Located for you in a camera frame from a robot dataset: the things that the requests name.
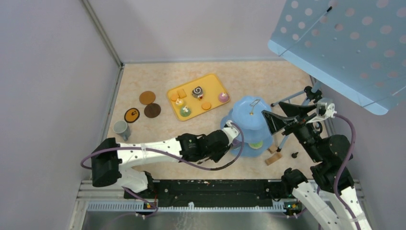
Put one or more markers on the dark brown round coaster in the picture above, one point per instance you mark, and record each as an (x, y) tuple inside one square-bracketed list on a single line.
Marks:
[(152, 110)]

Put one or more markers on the white cable duct strip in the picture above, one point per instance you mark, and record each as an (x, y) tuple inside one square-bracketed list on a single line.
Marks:
[(138, 206)]

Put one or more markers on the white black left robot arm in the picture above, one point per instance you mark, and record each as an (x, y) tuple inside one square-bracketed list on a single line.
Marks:
[(113, 162)]

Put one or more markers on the yellow serving tray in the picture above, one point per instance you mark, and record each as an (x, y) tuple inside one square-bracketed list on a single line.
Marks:
[(212, 87)]

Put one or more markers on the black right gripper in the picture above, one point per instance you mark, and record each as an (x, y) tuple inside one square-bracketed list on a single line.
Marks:
[(275, 122)]

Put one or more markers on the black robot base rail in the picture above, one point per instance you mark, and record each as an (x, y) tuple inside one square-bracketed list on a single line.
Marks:
[(216, 193)]

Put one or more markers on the black yellow round coaster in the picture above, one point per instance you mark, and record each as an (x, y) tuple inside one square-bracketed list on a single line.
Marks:
[(131, 115)]

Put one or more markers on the grey mug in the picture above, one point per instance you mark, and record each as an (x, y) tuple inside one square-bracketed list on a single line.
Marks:
[(122, 129)]

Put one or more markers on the square orange biscuit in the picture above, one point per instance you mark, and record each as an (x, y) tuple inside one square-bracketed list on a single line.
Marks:
[(181, 93)]

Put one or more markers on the chocolate swirl roll cake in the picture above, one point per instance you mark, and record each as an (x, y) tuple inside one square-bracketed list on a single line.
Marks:
[(197, 92)]

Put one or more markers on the blue three-tier cake stand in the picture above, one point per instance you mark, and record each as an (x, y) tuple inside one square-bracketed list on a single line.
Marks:
[(246, 113)]

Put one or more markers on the blue metal tripod stand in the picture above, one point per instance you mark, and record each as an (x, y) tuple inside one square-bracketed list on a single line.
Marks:
[(308, 96)]

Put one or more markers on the round orange biscuit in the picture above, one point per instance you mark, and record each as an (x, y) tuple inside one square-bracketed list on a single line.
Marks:
[(174, 97), (206, 106)]

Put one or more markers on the small wooden block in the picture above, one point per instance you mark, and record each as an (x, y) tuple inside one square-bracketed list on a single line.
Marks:
[(272, 149)]

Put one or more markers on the round orange biscuit left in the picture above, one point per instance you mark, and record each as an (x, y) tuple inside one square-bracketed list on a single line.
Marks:
[(174, 97)]

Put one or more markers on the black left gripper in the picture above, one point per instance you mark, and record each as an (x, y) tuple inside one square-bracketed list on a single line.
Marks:
[(217, 157)]

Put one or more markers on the green frosted donut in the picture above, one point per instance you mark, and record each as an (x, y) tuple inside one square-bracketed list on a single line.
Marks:
[(257, 145)]

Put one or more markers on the blue perforated board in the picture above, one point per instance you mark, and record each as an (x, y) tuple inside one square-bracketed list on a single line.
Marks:
[(355, 47)]

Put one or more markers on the light brown round coaster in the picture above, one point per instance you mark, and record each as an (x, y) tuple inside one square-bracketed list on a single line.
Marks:
[(147, 97)]

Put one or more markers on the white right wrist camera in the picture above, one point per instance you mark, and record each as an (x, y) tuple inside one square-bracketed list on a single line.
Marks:
[(325, 108)]

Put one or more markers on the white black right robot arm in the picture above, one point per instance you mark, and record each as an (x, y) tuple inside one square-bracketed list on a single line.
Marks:
[(330, 173)]

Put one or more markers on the metal food tongs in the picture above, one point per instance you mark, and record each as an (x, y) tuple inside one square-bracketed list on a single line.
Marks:
[(215, 151)]

